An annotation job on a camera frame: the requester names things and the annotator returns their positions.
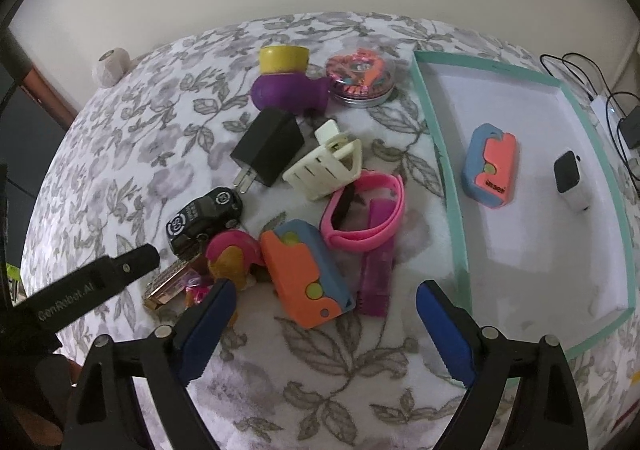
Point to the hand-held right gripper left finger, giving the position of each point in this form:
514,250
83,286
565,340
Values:
205,330

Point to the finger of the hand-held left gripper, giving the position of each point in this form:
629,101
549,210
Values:
135,264

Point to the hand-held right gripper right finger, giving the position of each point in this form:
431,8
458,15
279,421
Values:
445,330

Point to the pink plastic trinket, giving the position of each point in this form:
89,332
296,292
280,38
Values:
197,295

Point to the small gold harmonica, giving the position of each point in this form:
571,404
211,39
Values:
167,287

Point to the small pink-haired doll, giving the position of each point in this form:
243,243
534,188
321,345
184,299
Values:
232,257

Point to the black toy car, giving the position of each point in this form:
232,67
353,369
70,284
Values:
200,220

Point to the magenta plastic comb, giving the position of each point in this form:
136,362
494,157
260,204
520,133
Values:
375,280

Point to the orange small piece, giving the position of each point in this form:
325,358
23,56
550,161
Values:
300,275

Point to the pink wristband watch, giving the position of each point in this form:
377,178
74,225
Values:
385,225

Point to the black charger plug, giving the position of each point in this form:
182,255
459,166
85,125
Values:
267,144

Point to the white slotted plastic case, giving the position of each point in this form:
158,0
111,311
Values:
325,164

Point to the purple toy with yellow cap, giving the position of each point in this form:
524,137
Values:
285,92

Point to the teal shallow cardboard box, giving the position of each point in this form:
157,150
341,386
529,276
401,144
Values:
525,94

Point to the clear dome orange toy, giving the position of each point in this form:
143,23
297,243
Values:
360,77

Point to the grey floral blanket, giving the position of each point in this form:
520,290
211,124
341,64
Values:
150,129

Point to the orange and blue block toy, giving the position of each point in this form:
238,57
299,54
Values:
492,164

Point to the dark cabinet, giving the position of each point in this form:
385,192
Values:
25,129

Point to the white smartwatch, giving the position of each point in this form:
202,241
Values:
570,174

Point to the white woven ball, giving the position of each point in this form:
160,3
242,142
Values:
112,65

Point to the white power strip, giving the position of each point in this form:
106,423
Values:
607,112

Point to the black power adapter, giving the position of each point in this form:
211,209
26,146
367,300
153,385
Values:
631,127

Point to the brown wooden post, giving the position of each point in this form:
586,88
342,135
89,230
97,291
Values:
47,89

